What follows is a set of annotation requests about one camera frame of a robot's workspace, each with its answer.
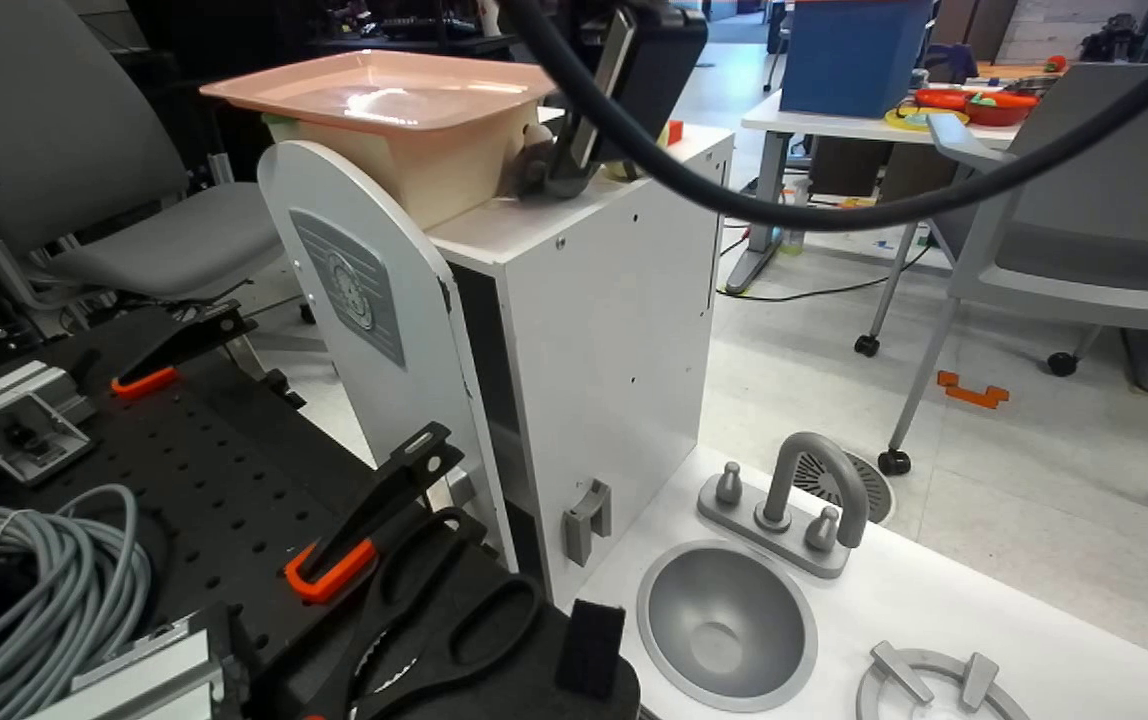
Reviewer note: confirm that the black scissors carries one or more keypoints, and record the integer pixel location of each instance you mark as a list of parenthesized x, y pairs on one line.
[(389, 630)]

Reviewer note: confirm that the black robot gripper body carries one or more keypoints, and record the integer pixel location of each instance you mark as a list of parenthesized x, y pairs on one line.
[(636, 50)]

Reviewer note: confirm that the grey toy faucet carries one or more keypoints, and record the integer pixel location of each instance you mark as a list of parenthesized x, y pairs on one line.
[(814, 510)]

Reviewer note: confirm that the grey plush toy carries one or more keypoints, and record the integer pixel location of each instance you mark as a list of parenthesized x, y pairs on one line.
[(544, 175)]

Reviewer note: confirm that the white desk table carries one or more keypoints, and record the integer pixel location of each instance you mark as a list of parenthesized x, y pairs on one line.
[(778, 131)]

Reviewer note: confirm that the grey toy sink bowl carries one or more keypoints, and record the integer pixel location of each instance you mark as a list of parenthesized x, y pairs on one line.
[(727, 624)]

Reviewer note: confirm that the black orange clamp rear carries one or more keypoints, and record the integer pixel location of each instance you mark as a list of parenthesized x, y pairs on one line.
[(165, 359)]

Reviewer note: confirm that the grey office chair left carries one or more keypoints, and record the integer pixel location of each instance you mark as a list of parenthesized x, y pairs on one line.
[(95, 195)]

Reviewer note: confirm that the small black block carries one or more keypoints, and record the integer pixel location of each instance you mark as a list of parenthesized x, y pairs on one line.
[(589, 650)]

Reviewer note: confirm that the pink plastic tray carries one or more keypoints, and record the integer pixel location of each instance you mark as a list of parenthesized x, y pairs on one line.
[(387, 90)]

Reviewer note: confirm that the grey toy stove burner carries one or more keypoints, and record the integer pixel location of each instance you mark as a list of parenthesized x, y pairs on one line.
[(923, 672)]

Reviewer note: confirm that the black perforated board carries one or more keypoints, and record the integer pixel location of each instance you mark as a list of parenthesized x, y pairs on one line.
[(234, 483)]

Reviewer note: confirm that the black orange clamp front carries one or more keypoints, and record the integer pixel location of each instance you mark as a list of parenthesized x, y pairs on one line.
[(330, 566)]

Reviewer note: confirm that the grey office chair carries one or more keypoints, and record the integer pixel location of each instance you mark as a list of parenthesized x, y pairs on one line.
[(95, 195), (1064, 247)]

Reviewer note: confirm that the black orange clamp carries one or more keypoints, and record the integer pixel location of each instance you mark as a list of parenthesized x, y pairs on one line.
[(165, 359), (330, 566)]

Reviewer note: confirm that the aluminium extrusion rail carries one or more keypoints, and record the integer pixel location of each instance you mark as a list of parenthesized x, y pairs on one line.
[(40, 420)]

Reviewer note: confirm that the white toy kitchen cabinet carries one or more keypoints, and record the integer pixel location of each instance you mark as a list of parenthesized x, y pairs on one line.
[(557, 342)]

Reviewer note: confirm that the grey office chair right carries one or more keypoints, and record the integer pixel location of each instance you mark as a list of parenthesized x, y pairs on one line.
[(1064, 247)]

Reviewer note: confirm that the light wooden box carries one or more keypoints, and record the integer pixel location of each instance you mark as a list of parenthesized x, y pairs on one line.
[(435, 175)]

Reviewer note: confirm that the white toy kitchen counter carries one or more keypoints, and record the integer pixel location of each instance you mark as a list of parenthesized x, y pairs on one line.
[(891, 590)]

